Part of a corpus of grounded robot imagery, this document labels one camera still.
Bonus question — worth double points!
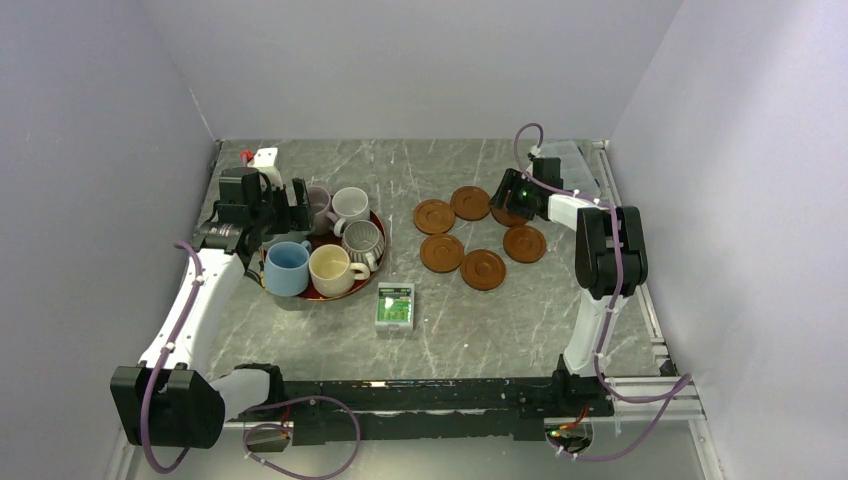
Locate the brown wooden coaster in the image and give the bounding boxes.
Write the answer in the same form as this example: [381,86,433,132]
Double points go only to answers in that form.
[419,233,465,273]
[503,225,547,264]
[413,199,456,235]
[450,186,490,221]
[460,249,506,291]
[490,207,528,228]

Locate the cream ribbed ceramic mug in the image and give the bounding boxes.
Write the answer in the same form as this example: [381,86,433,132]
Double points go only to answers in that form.
[308,245,371,298]

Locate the grey ribbed ceramic cup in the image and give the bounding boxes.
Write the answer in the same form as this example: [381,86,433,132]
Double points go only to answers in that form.
[342,220,386,272]

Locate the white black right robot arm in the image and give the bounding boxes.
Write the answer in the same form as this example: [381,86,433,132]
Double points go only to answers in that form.
[262,147,648,377]

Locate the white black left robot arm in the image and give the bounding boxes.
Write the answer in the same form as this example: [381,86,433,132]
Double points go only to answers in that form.
[110,167,313,449]

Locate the grey-green ceramic mug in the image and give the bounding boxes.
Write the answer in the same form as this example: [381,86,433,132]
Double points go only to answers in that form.
[262,231,307,249]

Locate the mauve ceramic mug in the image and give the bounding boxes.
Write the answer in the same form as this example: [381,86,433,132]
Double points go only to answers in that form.
[307,186,332,236]

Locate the dark red round tray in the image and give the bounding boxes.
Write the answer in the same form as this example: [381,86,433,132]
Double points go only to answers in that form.
[260,211,388,301]

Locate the light blue ceramic mug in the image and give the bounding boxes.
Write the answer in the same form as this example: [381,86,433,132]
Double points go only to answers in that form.
[264,240,312,297]

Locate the white ceramic mug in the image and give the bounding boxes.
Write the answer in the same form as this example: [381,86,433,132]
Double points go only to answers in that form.
[326,186,370,237]

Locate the clear plastic organizer box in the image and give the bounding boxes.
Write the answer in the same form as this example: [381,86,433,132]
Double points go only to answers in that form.
[541,140,601,198]

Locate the green label plastic box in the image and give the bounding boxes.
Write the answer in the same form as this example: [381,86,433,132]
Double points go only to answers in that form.
[375,282,415,332]

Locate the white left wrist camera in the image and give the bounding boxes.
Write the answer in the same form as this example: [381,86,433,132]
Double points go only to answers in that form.
[239,147,284,188]

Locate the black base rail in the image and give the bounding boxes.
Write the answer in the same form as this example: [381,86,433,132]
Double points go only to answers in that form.
[237,370,615,446]

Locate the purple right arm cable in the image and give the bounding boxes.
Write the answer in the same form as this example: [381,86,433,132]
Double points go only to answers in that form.
[513,122,694,464]

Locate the aluminium frame rail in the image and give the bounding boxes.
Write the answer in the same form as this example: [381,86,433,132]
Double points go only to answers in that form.
[591,139,719,480]

